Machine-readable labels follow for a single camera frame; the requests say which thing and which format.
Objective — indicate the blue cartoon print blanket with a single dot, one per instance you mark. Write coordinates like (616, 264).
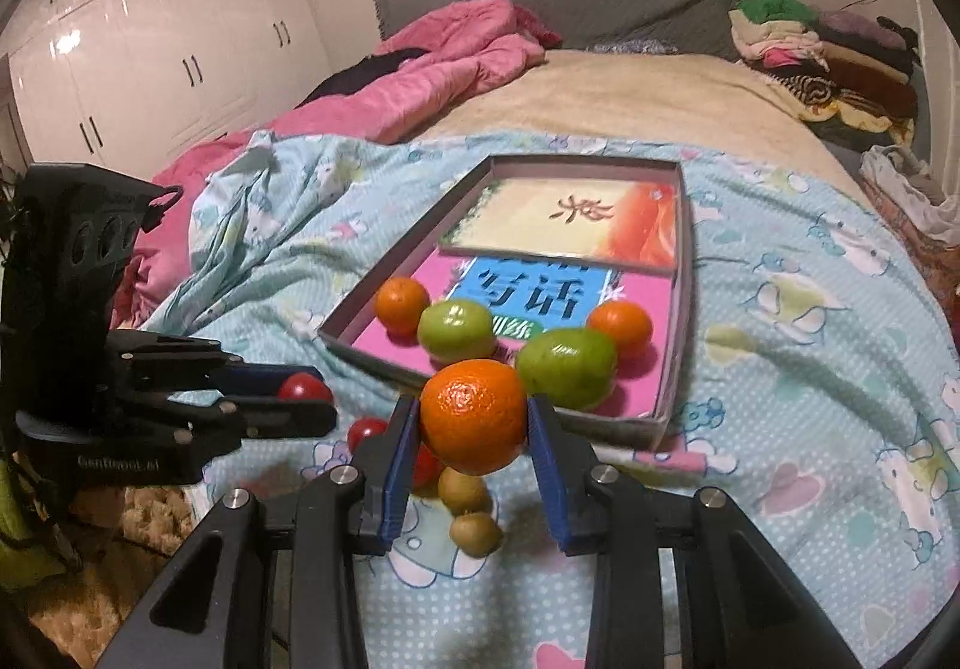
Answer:
(787, 339)

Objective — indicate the red cherry tomato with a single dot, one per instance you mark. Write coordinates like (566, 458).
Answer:
(304, 386)
(426, 470)
(366, 433)

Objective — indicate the pink book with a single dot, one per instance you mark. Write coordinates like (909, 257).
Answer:
(646, 384)

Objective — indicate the small green fruit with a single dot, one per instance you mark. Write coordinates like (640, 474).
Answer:
(456, 331)

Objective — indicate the grey padded headboard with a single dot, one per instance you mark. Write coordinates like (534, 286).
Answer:
(600, 1)

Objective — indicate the pile of folded clothes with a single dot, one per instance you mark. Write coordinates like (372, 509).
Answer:
(825, 69)

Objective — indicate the green bag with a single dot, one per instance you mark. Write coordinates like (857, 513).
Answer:
(22, 534)

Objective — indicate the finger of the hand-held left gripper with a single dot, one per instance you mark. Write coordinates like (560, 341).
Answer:
(255, 376)
(292, 418)

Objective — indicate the dark patterned pillow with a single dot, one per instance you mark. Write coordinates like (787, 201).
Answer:
(634, 46)

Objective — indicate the large green fruit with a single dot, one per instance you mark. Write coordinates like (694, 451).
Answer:
(568, 365)

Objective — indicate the small brown-green kiwi berry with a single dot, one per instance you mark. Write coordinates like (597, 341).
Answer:
(475, 534)
(463, 491)

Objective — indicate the white wardrobe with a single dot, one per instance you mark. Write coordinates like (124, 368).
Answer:
(150, 54)

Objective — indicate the black garment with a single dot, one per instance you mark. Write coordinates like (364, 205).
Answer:
(352, 76)

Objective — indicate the beige bed sheet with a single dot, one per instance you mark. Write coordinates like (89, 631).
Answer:
(637, 99)

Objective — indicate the pink quilt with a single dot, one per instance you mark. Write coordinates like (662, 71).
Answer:
(450, 69)

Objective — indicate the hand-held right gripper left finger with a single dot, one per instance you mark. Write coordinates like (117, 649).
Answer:
(397, 474)

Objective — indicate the white curtain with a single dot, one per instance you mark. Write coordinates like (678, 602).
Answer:
(939, 136)

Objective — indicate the orange tangerine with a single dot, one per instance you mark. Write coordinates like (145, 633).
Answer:
(401, 305)
(472, 414)
(619, 328)

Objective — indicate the shallow cardboard box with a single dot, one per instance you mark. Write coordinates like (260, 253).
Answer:
(622, 433)

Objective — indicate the cream and orange book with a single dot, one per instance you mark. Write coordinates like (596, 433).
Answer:
(525, 211)

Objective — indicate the white and pink laundry heap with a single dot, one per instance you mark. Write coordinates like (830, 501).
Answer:
(907, 189)

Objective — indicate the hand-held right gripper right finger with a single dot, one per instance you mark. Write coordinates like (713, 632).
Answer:
(551, 481)

